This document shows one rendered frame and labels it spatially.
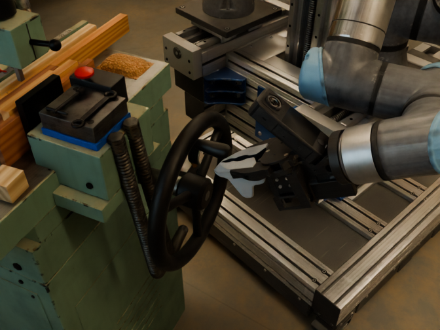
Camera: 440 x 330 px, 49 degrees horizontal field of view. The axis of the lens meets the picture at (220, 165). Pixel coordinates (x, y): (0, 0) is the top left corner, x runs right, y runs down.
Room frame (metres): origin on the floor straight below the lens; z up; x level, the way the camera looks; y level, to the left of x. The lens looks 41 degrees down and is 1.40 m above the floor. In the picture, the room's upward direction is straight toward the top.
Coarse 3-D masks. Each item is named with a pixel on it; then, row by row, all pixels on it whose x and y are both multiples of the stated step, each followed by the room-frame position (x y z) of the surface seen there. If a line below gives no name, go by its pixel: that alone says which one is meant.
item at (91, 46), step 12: (108, 24) 0.99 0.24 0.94; (120, 24) 1.01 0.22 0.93; (96, 36) 0.93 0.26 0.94; (108, 36) 0.97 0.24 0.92; (120, 36) 1.01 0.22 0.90; (72, 48) 0.88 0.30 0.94; (84, 48) 0.89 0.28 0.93; (96, 48) 0.93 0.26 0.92; (60, 60) 0.83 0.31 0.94; (84, 60) 0.89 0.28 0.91; (36, 72) 0.79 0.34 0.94
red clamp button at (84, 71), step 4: (80, 68) 0.66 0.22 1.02; (84, 68) 0.66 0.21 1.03; (88, 68) 0.66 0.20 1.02; (92, 68) 0.66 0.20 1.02; (76, 72) 0.65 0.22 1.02; (80, 72) 0.64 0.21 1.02; (84, 72) 0.64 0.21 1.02; (88, 72) 0.65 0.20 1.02; (92, 72) 0.65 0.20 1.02; (76, 76) 0.64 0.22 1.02; (80, 76) 0.64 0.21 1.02; (84, 76) 0.64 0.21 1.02; (88, 76) 0.64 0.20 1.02
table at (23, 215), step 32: (96, 64) 0.89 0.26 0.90; (160, 64) 0.89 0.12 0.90; (128, 96) 0.77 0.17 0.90; (160, 96) 0.85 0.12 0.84; (32, 160) 0.58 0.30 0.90; (32, 192) 0.51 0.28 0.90; (64, 192) 0.54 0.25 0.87; (0, 224) 0.45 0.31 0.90; (32, 224) 0.49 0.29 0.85; (0, 256) 0.43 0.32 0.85
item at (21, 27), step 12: (24, 12) 0.76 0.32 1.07; (0, 24) 0.71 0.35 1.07; (12, 24) 0.71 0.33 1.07; (24, 24) 0.72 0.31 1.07; (36, 24) 0.74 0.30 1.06; (0, 36) 0.70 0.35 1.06; (12, 36) 0.69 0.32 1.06; (24, 36) 0.71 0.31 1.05; (36, 36) 0.74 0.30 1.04; (0, 48) 0.71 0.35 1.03; (12, 48) 0.69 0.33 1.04; (24, 48) 0.71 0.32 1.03; (36, 48) 0.73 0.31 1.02; (0, 60) 0.71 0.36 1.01; (12, 60) 0.70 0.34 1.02; (24, 60) 0.70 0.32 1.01
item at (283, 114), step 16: (272, 96) 0.54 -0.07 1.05; (256, 112) 0.51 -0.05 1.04; (272, 112) 0.51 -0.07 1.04; (288, 112) 0.52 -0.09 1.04; (272, 128) 0.50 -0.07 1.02; (288, 128) 0.50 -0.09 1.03; (304, 128) 0.51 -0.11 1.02; (288, 144) 0.49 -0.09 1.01; (304, 144) 0.48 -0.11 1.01; (320, 144) 0.49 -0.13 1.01
